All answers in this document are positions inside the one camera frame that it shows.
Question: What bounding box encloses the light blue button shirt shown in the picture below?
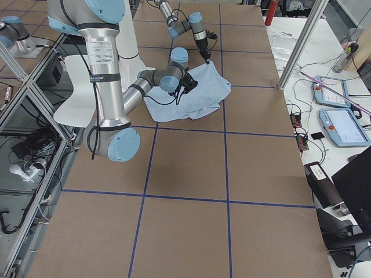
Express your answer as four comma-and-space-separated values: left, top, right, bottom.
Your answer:
144, 61, 231, 122

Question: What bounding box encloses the near teach pendant tablet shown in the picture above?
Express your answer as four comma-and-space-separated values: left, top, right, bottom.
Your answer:
318, 108, 370, 147

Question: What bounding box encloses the black monitor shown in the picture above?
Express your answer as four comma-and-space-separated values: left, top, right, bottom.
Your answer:
332, 148, 370, 232

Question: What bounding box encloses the red bottle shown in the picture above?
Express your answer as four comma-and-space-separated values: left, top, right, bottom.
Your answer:
264, 0, 279, 26

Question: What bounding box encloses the aluminium frame post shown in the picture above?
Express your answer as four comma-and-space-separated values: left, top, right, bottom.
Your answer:
277, 0, 329, 90

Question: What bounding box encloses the aluminium table frame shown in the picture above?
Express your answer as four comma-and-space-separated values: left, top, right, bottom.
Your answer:
1, 39, 79, 277

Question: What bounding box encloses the orange circuit board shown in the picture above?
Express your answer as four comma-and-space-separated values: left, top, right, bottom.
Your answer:
289, 113, 309, 153

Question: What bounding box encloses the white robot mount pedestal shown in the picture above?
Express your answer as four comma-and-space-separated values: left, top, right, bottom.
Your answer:
116, 0, 155, 91

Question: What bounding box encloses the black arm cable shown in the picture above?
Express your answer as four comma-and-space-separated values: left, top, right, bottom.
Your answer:
86, 66, 189, 160

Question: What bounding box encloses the crumpled clear plastic bag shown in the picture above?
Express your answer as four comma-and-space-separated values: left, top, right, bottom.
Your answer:
268, 31, 298, 62

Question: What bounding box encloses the wooden board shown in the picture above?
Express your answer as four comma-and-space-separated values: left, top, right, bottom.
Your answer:
341, 0, 370, 71

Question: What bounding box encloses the teach pendant tablet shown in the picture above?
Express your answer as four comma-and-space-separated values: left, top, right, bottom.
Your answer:
312, 75, 357, 108
318, 108, 370, 147

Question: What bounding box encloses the white power strip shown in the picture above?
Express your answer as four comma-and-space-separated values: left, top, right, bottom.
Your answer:
9, 162, 46, 183

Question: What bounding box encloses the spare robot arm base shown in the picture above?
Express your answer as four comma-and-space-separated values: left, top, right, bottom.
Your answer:
1, 16, 49, 58

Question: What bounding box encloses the small black card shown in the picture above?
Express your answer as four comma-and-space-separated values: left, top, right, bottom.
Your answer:
311, 132, 325, 140

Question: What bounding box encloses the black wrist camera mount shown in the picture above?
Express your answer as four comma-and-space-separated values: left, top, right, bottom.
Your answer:
181, 73, 198, 94
206, 31, 218, 40

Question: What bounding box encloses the purple rod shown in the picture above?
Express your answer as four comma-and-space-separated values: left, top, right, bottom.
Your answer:
299, 71, 371, 116

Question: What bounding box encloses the clear drink bottle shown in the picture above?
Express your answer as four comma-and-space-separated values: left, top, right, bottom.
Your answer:
332, 51, 354, 73

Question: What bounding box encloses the person hand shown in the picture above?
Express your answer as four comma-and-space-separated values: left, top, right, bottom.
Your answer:
342, 41, 359, 53

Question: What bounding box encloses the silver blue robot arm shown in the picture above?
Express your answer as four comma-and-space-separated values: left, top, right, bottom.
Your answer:
48, 1, 189, 162
154, 0, 214, 64

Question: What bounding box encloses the far teach pendant tablet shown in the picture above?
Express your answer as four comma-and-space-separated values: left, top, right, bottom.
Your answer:
312, 75, 357, 108

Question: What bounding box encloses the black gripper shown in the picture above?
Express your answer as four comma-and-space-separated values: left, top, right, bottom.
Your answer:
168, 82, 188, 100
195, 39, 211, 64

